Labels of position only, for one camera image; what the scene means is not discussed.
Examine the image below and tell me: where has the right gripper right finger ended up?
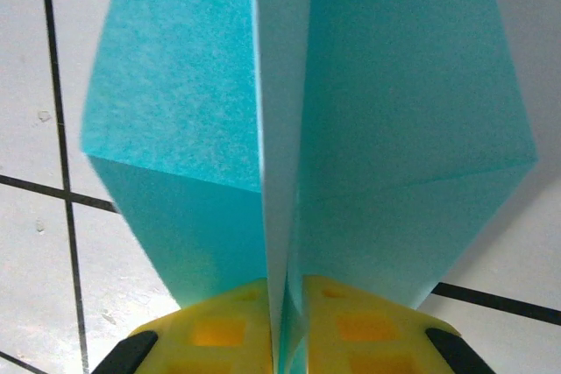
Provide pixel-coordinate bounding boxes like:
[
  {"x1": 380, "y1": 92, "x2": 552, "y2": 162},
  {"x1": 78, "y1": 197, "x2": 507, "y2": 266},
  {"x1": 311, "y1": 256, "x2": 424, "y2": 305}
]
[{"x1": 302, "y1": 276, "x2": 486, "y2": 374}]

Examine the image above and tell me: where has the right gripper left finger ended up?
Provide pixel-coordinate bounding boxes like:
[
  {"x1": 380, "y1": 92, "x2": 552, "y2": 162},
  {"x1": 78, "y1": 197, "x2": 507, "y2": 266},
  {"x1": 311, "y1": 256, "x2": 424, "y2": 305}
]
[{"x1": 91, "y1": 279, "x2": 275, "y2": 374}]

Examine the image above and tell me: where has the light blue cloth shirt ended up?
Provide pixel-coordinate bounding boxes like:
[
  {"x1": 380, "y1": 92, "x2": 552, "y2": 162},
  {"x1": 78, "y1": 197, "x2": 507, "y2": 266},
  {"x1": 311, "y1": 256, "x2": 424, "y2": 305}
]
[{"x1": 78, "y1": 0, "x2": 539, "y2": 374}]

